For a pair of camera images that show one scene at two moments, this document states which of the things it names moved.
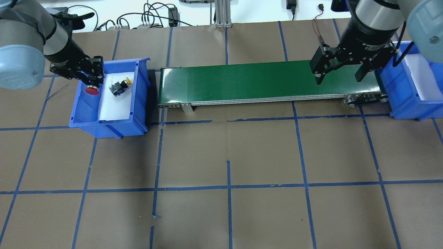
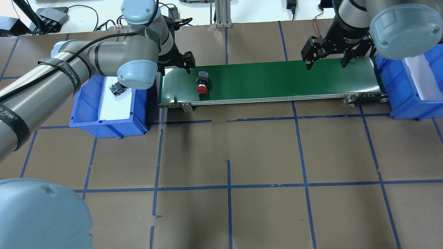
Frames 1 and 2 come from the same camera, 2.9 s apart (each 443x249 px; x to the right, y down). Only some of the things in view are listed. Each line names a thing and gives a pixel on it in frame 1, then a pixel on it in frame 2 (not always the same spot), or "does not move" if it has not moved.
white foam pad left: [110, 107] does not move
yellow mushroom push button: [117, 88] does not move
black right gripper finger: [321, 63] → [312, 49]
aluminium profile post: [223, 14] does not move
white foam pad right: [423, 77] does not move
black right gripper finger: [372, 64] → [361, 51]
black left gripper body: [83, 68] → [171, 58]
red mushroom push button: [92, 90] → [202, 81]
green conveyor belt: [182, 87] does not move
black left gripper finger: [88, 80] → [160, 68]
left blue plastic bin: [85, 112] does not move
